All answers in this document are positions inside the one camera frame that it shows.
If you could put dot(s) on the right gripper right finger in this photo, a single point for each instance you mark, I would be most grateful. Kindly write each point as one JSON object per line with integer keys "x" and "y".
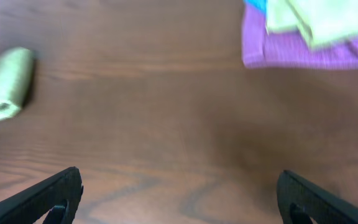
{"x": 301, "y": 201}

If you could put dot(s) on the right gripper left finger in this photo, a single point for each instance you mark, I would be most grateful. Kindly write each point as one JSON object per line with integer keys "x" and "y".
{"x": 57, "y": 197}

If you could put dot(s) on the bright green cloth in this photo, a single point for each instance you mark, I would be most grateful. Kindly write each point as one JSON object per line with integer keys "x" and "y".
{"x": 16, "y": 66}

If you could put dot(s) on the purple cloth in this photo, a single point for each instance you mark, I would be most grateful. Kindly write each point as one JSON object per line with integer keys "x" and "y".
{"x": 260, "y": 49}

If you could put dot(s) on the olive green cloth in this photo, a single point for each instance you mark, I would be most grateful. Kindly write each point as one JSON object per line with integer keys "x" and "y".
{"x": 319, "y": 22}

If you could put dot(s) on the blue cloth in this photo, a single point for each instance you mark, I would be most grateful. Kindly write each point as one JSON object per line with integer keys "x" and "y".
{"x": 261, "y": 5}

